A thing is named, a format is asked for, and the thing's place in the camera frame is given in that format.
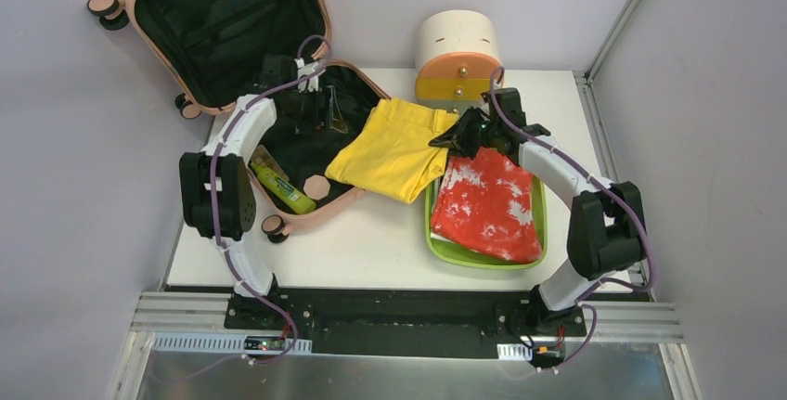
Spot red white tie-dye cloth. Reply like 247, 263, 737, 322
430, 148, 543, 265

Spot cream three-drawer round cabinet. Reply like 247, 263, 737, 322
414, 9, 502, 110

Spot yellow green spray bottle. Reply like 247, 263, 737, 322
251, 162, 316, 214

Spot yellow cloth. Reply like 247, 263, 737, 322
325, 98, 459, 203

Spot pink hard-shell suitcase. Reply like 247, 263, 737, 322
87, 0, 386, 243

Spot green plastic tray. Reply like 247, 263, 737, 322
424, 177, 548, 270

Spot white peace daisy shirt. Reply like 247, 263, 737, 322
426, 228, 452, 243

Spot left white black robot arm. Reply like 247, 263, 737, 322
178, 56, 329, 330

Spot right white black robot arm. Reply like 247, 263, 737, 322
430, 87, 652, 335

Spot brown small flat item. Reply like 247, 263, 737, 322
251, 145, 290, 182

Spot pink octagonal small box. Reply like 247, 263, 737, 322
303, 174, 330, 200

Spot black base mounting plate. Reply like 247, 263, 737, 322
224, 288, 587, 359

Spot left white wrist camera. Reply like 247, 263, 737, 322
294, 58, 326, 93

